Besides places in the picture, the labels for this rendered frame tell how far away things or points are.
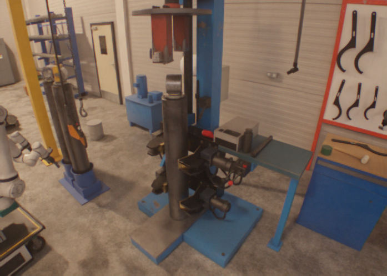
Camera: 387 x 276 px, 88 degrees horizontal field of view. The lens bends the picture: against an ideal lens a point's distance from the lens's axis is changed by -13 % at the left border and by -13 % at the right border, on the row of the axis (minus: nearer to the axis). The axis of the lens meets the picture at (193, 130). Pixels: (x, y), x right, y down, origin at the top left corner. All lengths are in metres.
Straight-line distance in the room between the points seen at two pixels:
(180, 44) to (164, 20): 0.42
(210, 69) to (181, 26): 0.46
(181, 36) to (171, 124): 0.71
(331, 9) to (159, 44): 2.33
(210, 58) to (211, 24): 0.28
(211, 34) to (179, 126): 0.82
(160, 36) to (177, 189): 1.38
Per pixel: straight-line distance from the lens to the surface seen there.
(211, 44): 2.03
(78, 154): 2.95
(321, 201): 2.63
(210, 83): 2.09
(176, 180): 2.15
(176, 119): 1.82
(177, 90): 1.79
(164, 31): 1.54
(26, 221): 2.79
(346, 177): 2.42
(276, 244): 2.57
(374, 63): 3.25
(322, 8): 3.32
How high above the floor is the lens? 2.04
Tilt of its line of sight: 26 degrees down
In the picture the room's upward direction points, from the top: straight up
